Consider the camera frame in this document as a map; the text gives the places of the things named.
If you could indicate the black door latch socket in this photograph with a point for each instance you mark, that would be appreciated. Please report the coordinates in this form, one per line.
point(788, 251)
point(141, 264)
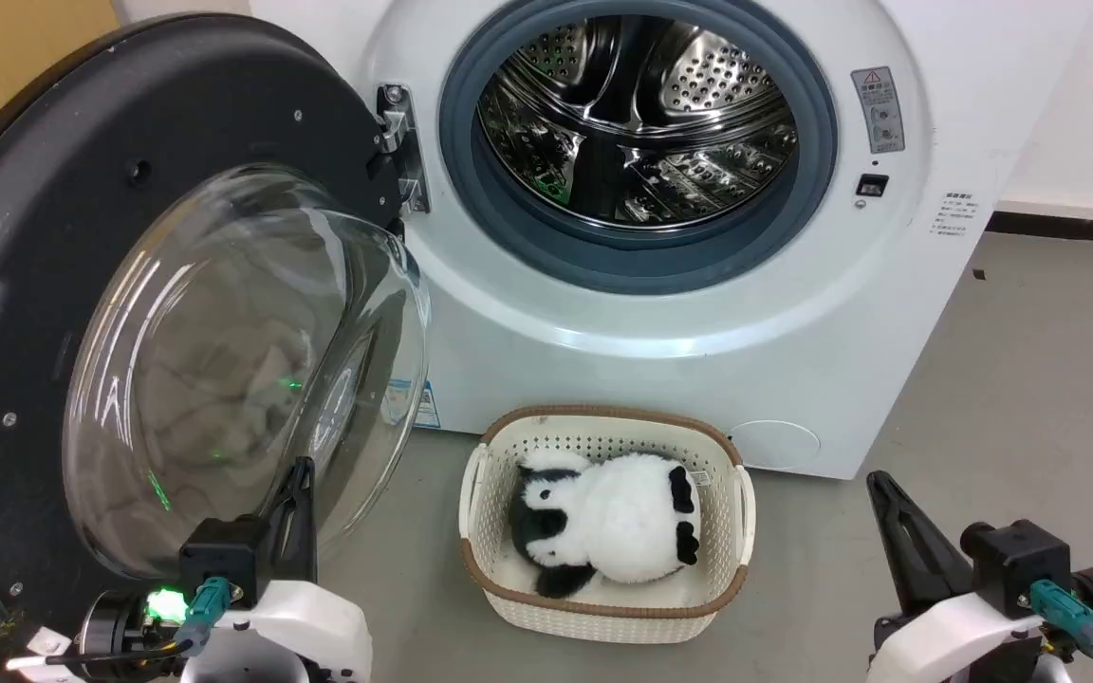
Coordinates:
point(872, 185)

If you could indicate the small printed text label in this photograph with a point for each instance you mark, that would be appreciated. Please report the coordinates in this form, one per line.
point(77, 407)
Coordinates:
point(954, 214)

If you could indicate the round white filter cover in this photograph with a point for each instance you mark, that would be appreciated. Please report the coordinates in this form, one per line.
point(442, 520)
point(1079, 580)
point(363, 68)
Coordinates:
point(776, 446)

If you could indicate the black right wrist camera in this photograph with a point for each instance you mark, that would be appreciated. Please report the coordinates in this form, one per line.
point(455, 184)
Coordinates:
point(1016, 560)

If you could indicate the cream plastic laundry basket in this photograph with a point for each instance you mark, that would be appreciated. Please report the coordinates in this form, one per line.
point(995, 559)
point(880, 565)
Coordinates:
point(603, 621)

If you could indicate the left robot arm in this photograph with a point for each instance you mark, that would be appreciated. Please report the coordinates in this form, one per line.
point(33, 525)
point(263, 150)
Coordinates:
point(115, 626)

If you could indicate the grey warning sticker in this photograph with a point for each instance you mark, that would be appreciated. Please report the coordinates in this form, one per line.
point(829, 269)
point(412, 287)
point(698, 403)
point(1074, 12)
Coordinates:
point(879, 109)

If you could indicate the black white panda plush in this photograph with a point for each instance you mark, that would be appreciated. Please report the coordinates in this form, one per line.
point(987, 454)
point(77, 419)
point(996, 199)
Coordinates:
point(622, 522)

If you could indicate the yellow wooden panel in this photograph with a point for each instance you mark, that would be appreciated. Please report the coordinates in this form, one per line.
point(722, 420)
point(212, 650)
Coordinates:
point(15, 66)

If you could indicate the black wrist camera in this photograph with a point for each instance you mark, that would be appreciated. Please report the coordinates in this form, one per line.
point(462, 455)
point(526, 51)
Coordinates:
point(224, 555)
point(1016, 560)

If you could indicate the white front-load washing machine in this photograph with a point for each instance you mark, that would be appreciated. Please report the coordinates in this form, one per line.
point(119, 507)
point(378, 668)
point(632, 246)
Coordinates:
point(603, 323)

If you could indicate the metal door hinge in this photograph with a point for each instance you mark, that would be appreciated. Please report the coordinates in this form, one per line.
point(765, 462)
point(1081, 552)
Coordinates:
point(404, 142)

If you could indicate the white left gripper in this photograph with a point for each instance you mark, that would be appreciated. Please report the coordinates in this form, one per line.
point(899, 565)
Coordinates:
point(305, 621)

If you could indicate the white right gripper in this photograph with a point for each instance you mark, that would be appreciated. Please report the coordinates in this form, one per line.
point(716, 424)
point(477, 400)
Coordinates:
point(954, 640)

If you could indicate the black round glass washer door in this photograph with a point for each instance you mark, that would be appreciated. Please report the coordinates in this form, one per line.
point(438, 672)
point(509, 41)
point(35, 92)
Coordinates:
point(25, 247)

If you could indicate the black wall baseboard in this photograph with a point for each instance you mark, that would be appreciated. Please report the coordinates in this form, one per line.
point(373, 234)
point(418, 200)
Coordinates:
point(1068, 228)

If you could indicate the blue white energy sticker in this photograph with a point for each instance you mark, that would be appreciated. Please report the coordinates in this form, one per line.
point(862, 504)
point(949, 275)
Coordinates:
point(427, 406)

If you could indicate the stainless steel washer drum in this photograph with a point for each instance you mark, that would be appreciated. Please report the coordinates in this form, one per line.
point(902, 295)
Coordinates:
point(637, 114)

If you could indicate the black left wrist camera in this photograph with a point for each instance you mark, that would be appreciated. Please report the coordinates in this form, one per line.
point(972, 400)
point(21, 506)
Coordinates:
point(224, 555)

